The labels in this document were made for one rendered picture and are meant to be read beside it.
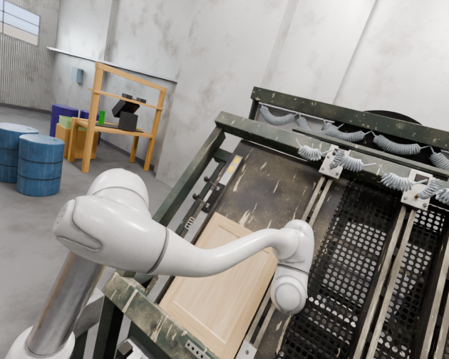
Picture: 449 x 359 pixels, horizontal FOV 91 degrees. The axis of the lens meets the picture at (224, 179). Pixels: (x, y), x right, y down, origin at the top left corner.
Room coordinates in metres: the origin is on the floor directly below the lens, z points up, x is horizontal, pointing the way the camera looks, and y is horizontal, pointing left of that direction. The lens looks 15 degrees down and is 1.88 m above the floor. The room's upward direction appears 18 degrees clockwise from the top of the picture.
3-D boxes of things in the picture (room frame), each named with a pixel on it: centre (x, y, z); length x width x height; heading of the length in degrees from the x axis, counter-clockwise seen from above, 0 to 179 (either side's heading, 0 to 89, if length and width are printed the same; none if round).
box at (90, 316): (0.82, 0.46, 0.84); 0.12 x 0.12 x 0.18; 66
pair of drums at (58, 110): (6.21, 4.54, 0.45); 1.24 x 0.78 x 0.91; 153
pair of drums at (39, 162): (3.13, 2.99, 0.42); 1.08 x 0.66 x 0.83; 63
